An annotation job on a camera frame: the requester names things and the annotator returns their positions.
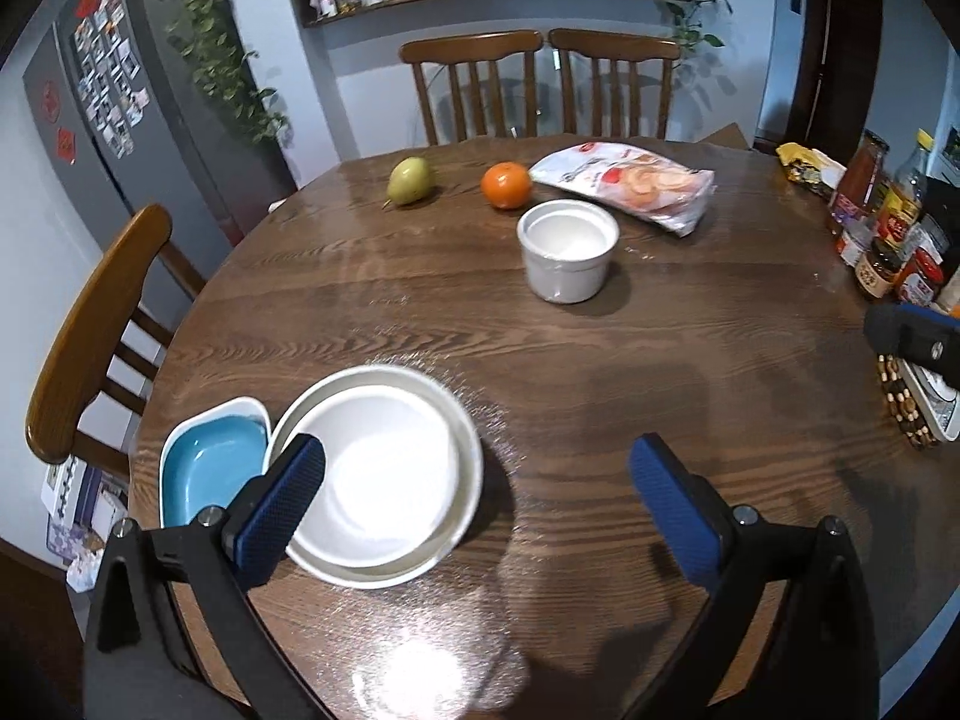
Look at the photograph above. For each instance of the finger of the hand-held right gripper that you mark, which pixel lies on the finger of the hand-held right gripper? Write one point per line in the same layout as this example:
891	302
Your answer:
915	341

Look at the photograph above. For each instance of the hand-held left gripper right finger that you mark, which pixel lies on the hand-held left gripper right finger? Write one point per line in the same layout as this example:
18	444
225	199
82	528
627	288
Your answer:
675	510

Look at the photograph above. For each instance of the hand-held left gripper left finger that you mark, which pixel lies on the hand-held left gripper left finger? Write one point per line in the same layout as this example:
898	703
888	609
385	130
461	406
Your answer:
281	510

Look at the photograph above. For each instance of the blue square dish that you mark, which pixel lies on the blue square dish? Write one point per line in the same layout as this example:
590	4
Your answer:
202	465

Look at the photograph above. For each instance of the red-lidded jar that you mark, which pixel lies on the red-lidded jar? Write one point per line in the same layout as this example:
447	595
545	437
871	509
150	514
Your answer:
921	277

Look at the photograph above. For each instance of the wooden beaded trivet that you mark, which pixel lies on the wooden beaded trivet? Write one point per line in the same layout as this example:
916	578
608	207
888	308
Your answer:
904	405

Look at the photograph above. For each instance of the brown jar with label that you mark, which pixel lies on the brown jar with label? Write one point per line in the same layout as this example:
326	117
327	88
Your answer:
879	270

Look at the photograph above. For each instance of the yellow-capped oil bottle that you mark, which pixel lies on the yellow-capped oil bottle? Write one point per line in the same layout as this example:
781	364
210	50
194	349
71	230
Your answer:
904	195

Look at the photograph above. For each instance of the red sauce bottle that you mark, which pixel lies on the red sauce bottle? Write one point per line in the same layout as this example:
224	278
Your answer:
859	180

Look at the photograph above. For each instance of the yellow snack packet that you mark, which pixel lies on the yellow snack packet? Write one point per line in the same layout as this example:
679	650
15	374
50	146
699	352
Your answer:
810	169

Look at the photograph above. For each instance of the white plastic packet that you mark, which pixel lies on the white plastic packet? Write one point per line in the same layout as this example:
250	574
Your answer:
84	570

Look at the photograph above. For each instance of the purple box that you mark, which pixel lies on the purple box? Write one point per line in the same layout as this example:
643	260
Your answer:
71	540

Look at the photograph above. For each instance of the white box with black print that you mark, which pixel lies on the white box with black print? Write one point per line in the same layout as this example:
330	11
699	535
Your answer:
60	487

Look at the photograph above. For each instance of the white ramekin cup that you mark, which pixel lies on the white ramekin cup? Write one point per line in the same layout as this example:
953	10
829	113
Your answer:
566	270

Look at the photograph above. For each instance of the wooden curved-back chair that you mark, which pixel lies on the wooden curved-back chair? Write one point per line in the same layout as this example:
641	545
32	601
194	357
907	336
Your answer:
90	315

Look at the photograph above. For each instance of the dark wooden door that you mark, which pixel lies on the dark wooden door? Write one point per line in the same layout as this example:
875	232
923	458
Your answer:
832	52

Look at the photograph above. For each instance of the white red snack bag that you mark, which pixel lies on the white red snack bag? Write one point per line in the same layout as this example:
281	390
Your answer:
637	180

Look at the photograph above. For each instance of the green pear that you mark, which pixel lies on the green pear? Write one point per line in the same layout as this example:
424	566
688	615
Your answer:
410	181

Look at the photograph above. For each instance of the orange fruit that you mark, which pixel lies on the orange fruit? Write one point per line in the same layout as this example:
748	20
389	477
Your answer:
507	186

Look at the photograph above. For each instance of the grey refrigerator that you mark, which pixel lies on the grey refrigerator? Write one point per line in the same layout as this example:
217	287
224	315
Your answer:
176	157

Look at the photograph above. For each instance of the wooden slat-back chair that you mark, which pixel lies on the wooden slat-back chair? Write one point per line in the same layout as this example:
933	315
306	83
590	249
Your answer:
615	45
472	49

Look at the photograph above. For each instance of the square red fridge sticker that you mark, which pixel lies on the square red fridge sticker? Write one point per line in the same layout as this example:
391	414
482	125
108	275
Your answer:
67	145

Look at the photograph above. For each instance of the round red fridge sticker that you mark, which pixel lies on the round red fridge sticker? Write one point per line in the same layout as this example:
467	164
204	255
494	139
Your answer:
50	101

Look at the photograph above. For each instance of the cluster of fridge photos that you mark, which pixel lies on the cluster of fridge photos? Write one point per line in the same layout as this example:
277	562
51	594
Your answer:
109	67

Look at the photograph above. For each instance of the trailing green plant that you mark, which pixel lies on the trailing green plant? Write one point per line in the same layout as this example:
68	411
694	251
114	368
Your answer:
210	37

